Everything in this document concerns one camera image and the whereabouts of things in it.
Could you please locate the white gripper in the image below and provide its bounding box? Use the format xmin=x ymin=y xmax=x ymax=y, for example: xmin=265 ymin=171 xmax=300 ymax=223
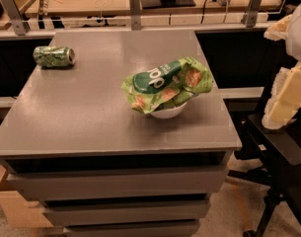
xmin=262 ymin=4 xmax=301 ymax=129

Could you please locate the green rice chip bag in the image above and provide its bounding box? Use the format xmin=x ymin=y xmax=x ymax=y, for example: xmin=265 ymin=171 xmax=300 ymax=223
xmin=121 ymin=56 xmax=213 ymax=114

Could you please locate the white bowl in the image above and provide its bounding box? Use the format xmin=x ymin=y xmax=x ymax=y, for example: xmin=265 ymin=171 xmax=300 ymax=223
xmin=151 ymin=103 xmax=187 ymax=119

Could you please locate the black office chair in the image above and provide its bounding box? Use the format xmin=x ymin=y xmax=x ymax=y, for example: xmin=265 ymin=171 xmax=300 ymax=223
xmin=227 ymin=37 xmax=301 ymax=237

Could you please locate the grey drawer cabinet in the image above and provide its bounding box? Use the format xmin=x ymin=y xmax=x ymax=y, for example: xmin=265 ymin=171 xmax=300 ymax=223
xmin=0 ymin=30 xmax=240 ymax=237

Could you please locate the green soda can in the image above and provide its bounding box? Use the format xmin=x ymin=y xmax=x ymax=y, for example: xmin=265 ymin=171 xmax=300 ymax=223
xmin=33 ymin=46 xmax=75 ymax=68

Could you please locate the wooden workbench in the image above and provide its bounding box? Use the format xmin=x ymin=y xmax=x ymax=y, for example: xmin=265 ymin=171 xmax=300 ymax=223
xmin=0 ymin=0 xmax=285 ymax=32

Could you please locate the cardboard box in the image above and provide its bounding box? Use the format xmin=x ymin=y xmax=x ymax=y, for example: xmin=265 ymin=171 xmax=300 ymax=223
xmin=0 ymin=165 xmax=52 ymax=228

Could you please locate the right metal bracket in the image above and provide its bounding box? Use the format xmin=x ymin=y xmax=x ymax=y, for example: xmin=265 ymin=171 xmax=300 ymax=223
xmin=241 ymin=0 xmax=262 ymax=28

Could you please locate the metal bracket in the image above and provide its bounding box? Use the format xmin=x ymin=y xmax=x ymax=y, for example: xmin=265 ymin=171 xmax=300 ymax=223
xmin=241 ymin=0 xmax=262 ymax=28
xmin=129 ymin=0 xmax=141 ymax=31
xmin=0 ymin=0 xmax=29 ymax=36

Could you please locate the middle metal bracket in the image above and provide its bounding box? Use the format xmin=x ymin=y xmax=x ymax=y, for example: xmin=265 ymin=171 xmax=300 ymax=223
xmin=129 ymin=0 xmax=141 ymax=31

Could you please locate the left metal bracket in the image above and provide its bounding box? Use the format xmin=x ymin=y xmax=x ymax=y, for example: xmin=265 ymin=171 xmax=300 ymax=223
xmin=0 ymin=0 xmax=29 ymax=36

